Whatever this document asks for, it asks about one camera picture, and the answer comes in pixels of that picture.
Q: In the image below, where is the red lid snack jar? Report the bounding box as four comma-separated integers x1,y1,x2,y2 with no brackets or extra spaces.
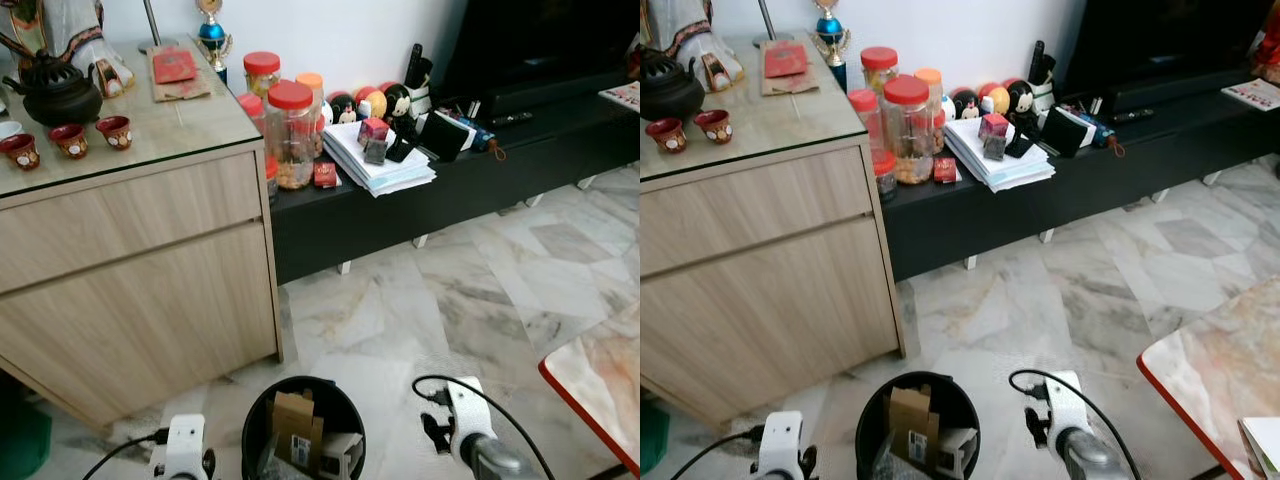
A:
860,46,900,97
243,52,282,100

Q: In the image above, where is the red packet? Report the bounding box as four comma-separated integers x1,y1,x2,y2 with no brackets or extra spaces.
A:
764,42,810,80
152,48,199,85

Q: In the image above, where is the metal lamp pole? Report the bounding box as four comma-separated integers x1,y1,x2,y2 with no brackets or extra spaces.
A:
139,0,180,52
754,0,797,49

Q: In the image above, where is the brown cardboard box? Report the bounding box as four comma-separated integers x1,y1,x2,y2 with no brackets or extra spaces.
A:
271,389,325,472
887,384,942,467

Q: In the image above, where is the black wallet case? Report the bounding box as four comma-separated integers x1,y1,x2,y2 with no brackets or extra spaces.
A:
1039,105,1092,159
418,110,472,164

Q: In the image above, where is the red patterned teacup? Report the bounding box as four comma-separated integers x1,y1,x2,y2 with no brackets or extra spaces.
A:
693,109,734,146
645,118,686,155
95,115,134,152
0,133,42,172
48,124,90,161

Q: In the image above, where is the light wooden cabinet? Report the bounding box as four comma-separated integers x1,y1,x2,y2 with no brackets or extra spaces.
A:
0,40,285,431
640,35,907,427

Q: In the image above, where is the white robed statue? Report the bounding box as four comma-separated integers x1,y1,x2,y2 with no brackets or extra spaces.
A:
40,0,137,99
648,0,747,94

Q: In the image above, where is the white grey carton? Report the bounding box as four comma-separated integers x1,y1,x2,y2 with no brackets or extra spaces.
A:
319,431,364,480
934,427,979,477

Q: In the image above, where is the green plastic container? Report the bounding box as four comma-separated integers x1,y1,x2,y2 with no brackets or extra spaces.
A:
0,384,54,480
640,394,672,477

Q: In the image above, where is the black television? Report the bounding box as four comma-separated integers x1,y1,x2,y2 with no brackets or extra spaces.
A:
1061,0,1280,97
438,0,641,101

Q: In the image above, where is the red ornament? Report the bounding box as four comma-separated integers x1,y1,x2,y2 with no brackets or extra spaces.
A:
1250,28,1280,87

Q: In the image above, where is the white document pile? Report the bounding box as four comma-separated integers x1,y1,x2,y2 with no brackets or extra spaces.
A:
321,120,438,199
941,115,1057,194

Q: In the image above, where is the white paper stack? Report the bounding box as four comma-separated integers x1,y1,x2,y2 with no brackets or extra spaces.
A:
1237,416,1280,480

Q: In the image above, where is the pink white booklet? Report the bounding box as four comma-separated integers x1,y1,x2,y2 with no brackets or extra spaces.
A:
1221,78,1280,112
598,82,641,114

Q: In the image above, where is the black tv console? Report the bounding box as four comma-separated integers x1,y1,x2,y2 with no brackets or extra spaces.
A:
269,70,641,287
884,65,1280,284

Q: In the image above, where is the blue gold trophy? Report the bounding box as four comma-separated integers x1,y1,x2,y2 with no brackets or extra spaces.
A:
194,0,234,84
811,0,852,94

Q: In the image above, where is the orange lid jar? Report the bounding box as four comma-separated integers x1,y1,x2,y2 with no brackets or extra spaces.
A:
915,67,945,112
296,72,326,113

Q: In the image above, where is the large red lid jar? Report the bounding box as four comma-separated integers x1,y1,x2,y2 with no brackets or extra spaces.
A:
265,80,318,192
881,75,934,186

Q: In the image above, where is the marble table red edge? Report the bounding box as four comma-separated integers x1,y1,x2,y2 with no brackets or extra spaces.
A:
538,304,641,477

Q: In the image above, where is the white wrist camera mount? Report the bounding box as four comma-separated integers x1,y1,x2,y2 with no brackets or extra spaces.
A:
1039,370,1097,452
149,413,217,480
439,376,499,457
751,409,820,480

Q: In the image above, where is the small red lid jar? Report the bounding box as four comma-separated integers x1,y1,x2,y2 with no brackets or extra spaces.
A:
236,93,267,137
848,88,880,137

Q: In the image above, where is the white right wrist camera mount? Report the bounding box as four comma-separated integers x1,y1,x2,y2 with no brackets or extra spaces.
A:
1039,370,1097,452
439,376,499,457

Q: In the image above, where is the black rubbish bin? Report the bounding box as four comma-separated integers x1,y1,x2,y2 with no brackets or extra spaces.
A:
240,375,368,480
854,370,983,480

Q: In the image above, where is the black mouse figurine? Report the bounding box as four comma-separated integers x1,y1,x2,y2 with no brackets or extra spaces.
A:
1005,79,1042,137
385,83,422,141

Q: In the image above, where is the blue pouch with cord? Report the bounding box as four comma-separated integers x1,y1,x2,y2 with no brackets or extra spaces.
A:
1074,107,1127,159
454,110,507,162

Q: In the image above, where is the black soundbar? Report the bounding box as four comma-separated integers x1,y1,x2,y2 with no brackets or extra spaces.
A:
478,68,633,123
1098,66,1253,115

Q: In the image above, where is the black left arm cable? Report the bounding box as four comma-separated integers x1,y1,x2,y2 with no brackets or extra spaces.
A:
681,424,767,480
81,427,170,480

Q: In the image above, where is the black cast iron teapot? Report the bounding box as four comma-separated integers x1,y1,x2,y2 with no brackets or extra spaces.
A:
2,50,105,128
640,48,707,123

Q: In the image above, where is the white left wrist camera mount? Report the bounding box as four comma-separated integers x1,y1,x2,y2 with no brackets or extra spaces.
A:
149,413,217,480
751,409,820,480

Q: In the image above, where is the black upright remote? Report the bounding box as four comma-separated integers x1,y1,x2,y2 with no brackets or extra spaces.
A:
404,43,434,91
1027,40,1057,87

